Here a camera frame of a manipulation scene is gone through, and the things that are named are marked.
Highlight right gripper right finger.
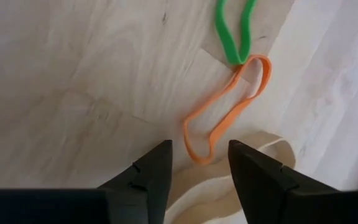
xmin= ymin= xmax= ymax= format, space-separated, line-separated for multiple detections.
xmin=228 ymin=139 xmax=300 ymax=224

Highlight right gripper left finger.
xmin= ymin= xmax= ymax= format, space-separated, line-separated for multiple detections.
xmin=98 ymin=139 xmax=173 ymax=224

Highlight green rubber band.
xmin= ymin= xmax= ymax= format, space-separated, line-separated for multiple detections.
xmin=214 ymin=0 xmax=259 ymax=66

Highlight cream wide rubber band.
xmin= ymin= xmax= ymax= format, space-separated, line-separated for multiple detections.
xmin=163 ymin=130 xmax=297 ymax=224

